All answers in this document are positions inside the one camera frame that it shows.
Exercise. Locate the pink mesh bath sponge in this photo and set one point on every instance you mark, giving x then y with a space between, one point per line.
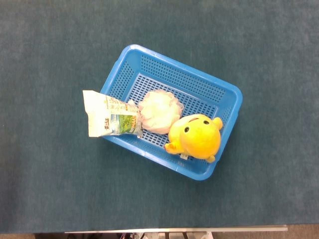
159 112

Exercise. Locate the yellow plush toy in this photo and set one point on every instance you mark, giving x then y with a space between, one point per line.
199 139

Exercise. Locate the white snack bag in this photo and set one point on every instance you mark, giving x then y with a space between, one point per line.
109 117

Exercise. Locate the blue perforated plastic basket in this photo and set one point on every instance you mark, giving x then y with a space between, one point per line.
189 82

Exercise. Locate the teal felt table cloth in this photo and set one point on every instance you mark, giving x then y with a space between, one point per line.
49 149

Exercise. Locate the white table edge strip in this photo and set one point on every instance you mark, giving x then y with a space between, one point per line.
224 228

